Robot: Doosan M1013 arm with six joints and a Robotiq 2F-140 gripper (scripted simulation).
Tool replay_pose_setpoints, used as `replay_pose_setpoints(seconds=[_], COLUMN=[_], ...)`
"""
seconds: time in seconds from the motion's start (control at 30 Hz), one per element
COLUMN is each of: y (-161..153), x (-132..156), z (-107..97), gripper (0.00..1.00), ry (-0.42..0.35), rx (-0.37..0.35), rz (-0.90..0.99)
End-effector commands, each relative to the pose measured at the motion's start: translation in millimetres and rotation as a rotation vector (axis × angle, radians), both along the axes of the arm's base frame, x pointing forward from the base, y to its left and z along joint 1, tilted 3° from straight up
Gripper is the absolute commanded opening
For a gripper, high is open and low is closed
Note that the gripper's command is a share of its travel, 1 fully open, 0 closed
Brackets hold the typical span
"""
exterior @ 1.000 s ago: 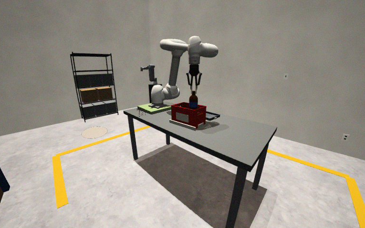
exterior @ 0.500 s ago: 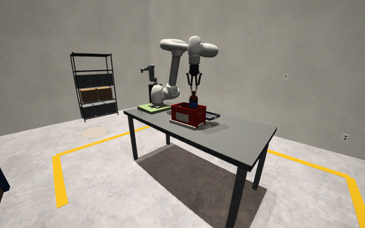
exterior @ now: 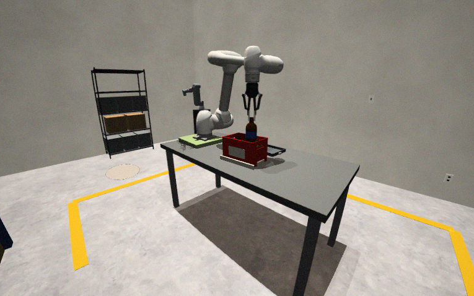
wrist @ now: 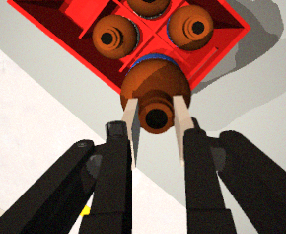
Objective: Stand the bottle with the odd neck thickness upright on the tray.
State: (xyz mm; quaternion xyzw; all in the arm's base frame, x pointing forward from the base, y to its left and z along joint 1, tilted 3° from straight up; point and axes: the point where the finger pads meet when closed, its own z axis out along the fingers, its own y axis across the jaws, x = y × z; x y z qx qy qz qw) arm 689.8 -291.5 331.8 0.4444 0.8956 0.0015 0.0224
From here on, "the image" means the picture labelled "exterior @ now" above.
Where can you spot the red bottle crate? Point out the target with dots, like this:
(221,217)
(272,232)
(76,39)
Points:
(245,151)

